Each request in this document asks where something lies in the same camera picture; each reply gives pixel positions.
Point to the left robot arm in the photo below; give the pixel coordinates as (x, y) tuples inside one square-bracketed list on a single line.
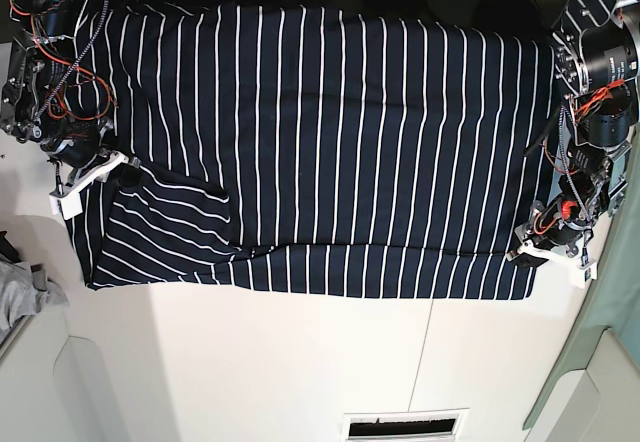
[(587, 136)]

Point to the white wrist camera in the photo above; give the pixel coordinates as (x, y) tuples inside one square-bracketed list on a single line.
[(68, 204), (585, 274)]

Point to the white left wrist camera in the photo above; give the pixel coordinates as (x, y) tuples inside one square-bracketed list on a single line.
[(585, 274)]

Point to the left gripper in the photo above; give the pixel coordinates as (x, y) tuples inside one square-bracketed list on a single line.
[(559, 232)]

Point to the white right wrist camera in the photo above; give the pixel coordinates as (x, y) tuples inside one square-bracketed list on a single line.
[(68, 204)]

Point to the navy white striped t-shirt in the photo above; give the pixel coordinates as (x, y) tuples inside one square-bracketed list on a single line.
[(308, 151)]

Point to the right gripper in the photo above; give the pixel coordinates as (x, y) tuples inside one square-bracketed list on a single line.
[(86, 151)]

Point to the grey cloth pile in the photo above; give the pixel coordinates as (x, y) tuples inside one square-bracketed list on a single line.
[(26, 290)]

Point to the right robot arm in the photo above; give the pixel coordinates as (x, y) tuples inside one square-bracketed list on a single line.
[(55, 99)]

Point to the green fabric at right edge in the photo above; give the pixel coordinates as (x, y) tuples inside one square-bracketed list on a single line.
[(611, 301)]

